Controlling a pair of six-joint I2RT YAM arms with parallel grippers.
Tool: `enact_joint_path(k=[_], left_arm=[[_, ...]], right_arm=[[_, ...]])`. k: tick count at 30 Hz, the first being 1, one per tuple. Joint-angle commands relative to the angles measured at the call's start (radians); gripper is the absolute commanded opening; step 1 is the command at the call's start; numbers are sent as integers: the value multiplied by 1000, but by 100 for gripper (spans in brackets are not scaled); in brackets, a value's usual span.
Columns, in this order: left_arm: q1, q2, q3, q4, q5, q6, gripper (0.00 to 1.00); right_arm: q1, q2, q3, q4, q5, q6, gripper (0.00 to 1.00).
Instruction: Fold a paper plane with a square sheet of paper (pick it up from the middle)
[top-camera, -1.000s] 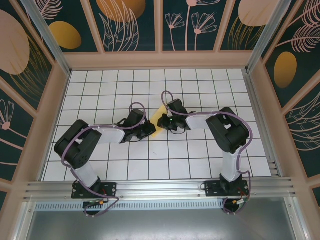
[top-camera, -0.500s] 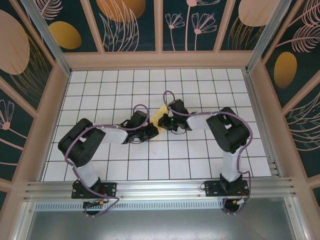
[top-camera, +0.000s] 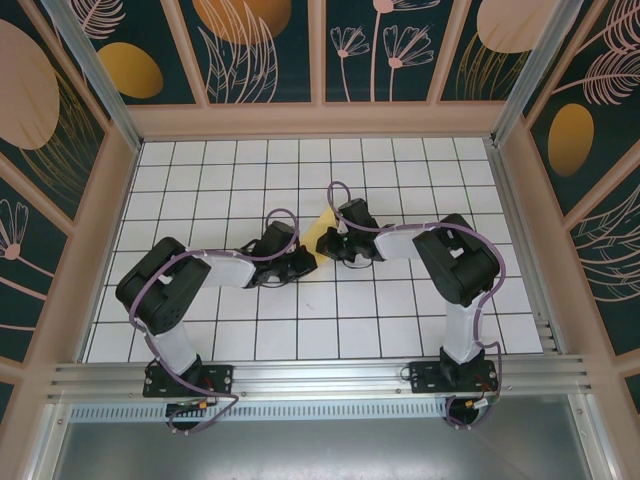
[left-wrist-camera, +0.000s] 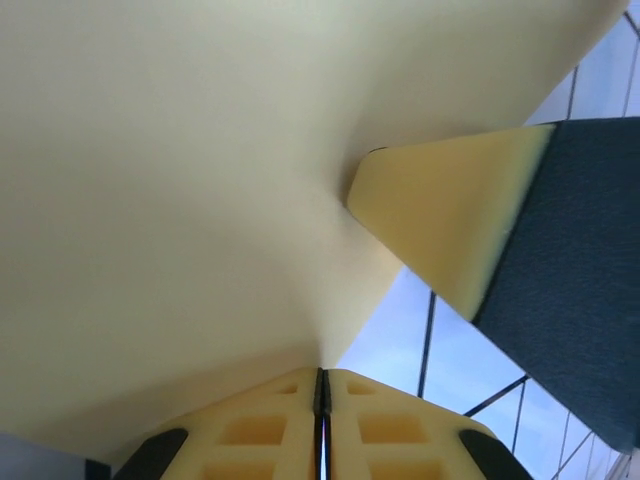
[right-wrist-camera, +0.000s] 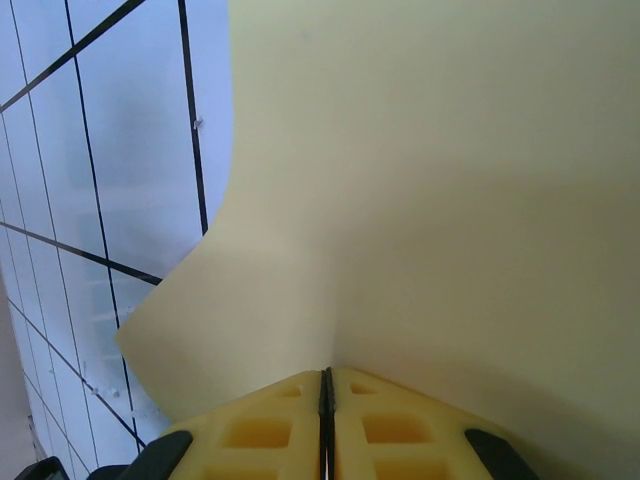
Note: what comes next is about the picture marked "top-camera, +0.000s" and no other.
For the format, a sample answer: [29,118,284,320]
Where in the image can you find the slotted grey cable duct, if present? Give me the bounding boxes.
[69,402,451,422]

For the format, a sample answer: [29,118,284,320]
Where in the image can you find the aluminium corner post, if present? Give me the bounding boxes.
[489,0,589,147]
[39,0,146,154]

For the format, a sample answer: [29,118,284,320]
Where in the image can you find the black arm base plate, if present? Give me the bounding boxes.
[408,360,501,396]
[143,363,236,399]

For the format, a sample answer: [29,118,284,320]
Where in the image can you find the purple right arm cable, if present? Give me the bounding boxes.
[327,179,509,432]

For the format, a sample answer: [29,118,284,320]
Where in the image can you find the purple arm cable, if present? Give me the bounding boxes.
[327,179,509,432]
[130,208,299,437]

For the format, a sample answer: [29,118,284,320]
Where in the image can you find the yellow cloth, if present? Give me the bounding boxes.
[299,207,341,266]

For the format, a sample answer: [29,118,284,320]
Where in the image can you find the long aluminium mounting rail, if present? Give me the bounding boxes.
[47,354,596,401]

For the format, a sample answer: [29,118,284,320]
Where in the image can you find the grey sheet metal panel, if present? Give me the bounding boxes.
[49,419,601,480]

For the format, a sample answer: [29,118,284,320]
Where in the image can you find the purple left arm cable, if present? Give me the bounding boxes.
[130,208,299,437]

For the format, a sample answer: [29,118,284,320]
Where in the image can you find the power connector wiring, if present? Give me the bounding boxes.
[449,392,501,416]
[167,397,221,416]

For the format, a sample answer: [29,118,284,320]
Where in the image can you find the aluminium side rail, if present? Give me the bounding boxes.
[487,142,569,356]

